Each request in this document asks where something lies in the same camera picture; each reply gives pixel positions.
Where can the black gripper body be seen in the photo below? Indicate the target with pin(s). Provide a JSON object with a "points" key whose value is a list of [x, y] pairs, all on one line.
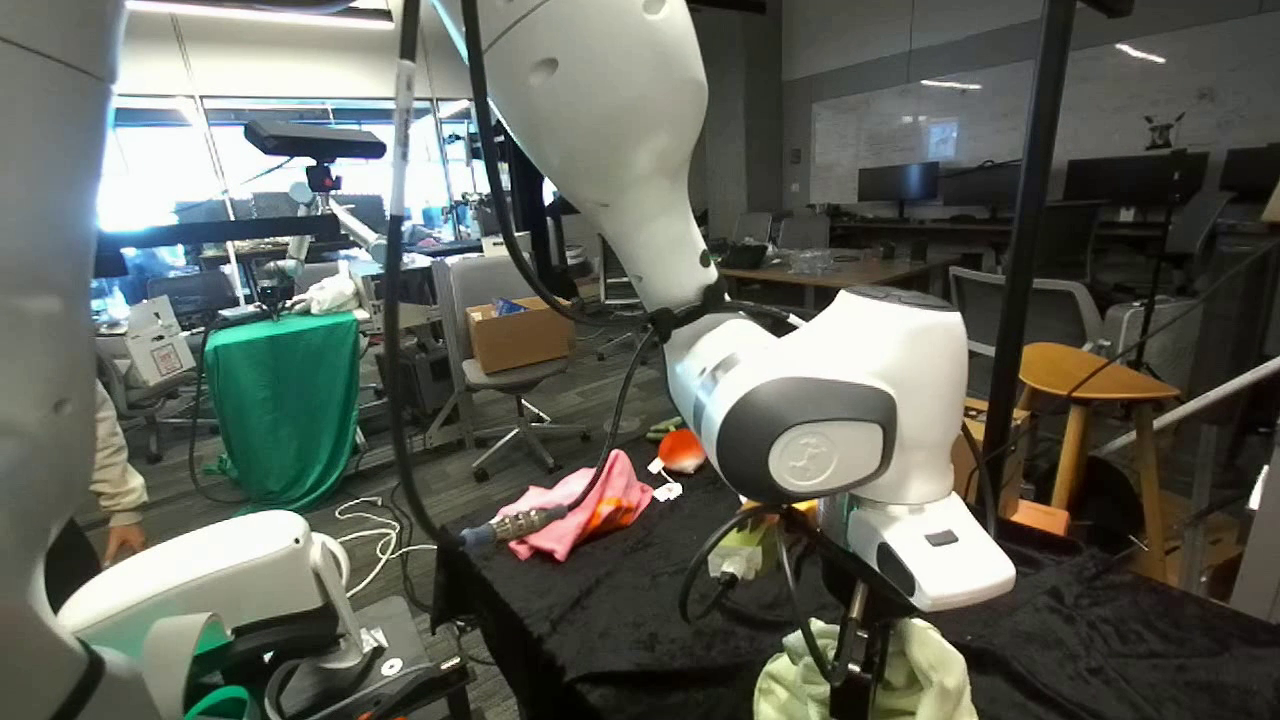
{"points": [[862, 595]]}

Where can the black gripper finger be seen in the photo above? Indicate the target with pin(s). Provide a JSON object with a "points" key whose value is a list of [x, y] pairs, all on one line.
{"points": [[850, 689], [883, 659]]}

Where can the large pale yellow cloth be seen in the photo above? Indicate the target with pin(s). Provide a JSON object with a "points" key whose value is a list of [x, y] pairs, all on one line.
{"points": [[801, 680]]}

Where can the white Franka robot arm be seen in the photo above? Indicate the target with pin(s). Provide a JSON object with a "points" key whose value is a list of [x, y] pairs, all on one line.
{"points": [[600, 133]]}

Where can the forearm in beige sleeve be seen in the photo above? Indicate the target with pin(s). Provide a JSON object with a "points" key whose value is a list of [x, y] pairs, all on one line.
{"points": [[113, 462]]}

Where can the bystander bare hand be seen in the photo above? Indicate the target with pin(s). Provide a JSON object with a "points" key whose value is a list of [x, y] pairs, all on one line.
{"points": [[127, 540]]}

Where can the small pale yellow cloth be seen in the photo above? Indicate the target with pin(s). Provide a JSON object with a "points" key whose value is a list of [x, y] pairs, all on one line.
{"points": [[952, 684]]}

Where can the cardboard box with black tape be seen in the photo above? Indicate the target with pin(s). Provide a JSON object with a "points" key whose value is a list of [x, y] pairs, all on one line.
{"points": [[971, 462]]}

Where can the black velvet tablecloth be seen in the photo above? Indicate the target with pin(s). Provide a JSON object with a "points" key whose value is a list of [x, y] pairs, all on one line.
{"points": [[600, 624]]}

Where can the pink cloth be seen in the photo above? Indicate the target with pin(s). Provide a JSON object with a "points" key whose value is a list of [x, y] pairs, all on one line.
{"points": [[587, 513]]}

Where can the wooden stool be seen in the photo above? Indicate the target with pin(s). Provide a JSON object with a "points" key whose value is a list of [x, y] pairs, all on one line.
{"points": [[1083, 370]]}

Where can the long wooden desk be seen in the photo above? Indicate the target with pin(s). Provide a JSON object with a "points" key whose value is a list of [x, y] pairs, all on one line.
{"points": [[853, 269]]}

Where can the light framed mesh office chair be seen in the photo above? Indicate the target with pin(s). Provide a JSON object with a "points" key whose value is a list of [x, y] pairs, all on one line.
{"points": [[1060, 314]]}

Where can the tall metal pole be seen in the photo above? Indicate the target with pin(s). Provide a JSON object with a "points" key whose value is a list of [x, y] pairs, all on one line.
{"points": [[1027, 267]]}

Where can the white leaning rod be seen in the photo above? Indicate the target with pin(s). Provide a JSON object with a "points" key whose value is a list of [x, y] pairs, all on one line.
{"points": [[1200, 399]]}

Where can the black computer monitor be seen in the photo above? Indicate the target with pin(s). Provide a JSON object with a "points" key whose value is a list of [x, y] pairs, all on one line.
{"points": [[987, 187], [896, 182], [1253, 169], [1134, 182]]}

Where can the small open cardboard box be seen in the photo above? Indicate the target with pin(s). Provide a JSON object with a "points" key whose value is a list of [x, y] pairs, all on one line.
{"points": [[512, 341]]}

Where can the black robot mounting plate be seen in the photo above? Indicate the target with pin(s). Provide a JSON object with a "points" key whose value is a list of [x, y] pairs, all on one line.
{"points": [[401, 673]]}

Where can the grey swivel office chair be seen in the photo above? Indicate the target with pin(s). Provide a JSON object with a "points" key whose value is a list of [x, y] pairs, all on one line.
{"points": [[466, 282]]}

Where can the green draped cloth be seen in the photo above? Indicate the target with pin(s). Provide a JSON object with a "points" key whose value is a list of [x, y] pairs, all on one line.
{"points": [[280, 400]]}

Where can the white labelled box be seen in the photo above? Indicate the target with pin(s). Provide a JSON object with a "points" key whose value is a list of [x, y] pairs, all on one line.
{"points": [[161, 345]]}

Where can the orange green wrist camera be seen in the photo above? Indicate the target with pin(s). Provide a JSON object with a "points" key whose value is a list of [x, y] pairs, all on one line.
{"points": [[746, 545]]}

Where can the black drone wall figure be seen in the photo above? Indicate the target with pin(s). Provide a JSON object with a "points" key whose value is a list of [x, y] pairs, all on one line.
{"points": [[1163, 129]]}

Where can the black camera on tripod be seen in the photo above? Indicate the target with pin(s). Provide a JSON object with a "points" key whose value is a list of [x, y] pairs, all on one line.
{"points": [[313, 140]]}

